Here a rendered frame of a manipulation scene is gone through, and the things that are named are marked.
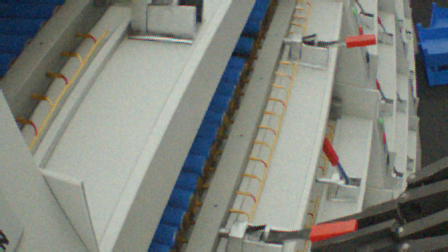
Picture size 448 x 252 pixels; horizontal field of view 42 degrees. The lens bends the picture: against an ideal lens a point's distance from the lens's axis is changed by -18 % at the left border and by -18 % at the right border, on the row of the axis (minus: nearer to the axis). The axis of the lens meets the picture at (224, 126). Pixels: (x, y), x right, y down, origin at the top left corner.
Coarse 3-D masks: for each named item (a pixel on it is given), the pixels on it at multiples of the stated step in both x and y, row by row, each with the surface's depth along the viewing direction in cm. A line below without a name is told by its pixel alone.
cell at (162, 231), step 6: (156, 228) 49; (162, 228) 49; (168, 228) 49; (174, 228) 49; (156, 234) 48; (162, 234) 48; (168, 234) 48; (174, 234) 48; (156, 240) 48; (162, 240) 48; (168, 240) 48; (174, 240) 49; (174, 246) 49
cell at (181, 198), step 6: (174, 192) 52; (180, 192) 52; (186, 192) 52; (192, 192) 52; (174, 198) 52; (180, 198) 51; (186, 198) 51; (168, 204) 52; (174, 204) 52; (180, 204) 51; (186, 204) 51; (186, 210) 52
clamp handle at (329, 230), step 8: (320, 224) 47; (328, 224) 46; (336, 224) 46; (344, 224) 46; (352, 224) 45; (264, 232) 47; (280, 232) 48; (288, 232) 48; (296, 232) 47; (304, 232) 47; (312, 232) 46; (320, 232) 46; (328, 232) 46; (336, 232) 45; (344, 232) 45; (264, 240) 48; (272, 240) 48; (280, 240) 47; (288, 240) 47; (296, 240) 47; (304, 240) 47; (312, 240) 46
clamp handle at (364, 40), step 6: (318, 36) 68; (354, 36) 67; (360, 36) 66; (366, 36) 66; (372, 36) 65; (318, 42) 68; (324, 42) 68; (330, 42) 68; (336, 42) 67; (342, 42) 67; (348, 42) 66; (354, 42) 66; (360, 42) 66; (366, 42) 66; (372, 42) 65; (324, 48) 68
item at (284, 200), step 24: (312, 0) 81; (336, 0) 81; (312, 24) 76; (336, 24) 76; (336, 48) 72; (288, 72) 68; (312, 72) 68; (240, 96) 64; (312, 96) 65; (288, 120) 62; (312, 120) 62; (288, 144) 59; (312, 144) 59; (264, 168) 57; (288, 168) 57; (312, 168) 57; (264, 192) 55; (288, 192) 55; (192, 216) 53; (240, 216) 53; (264, 216) 53; (288, 216) 53
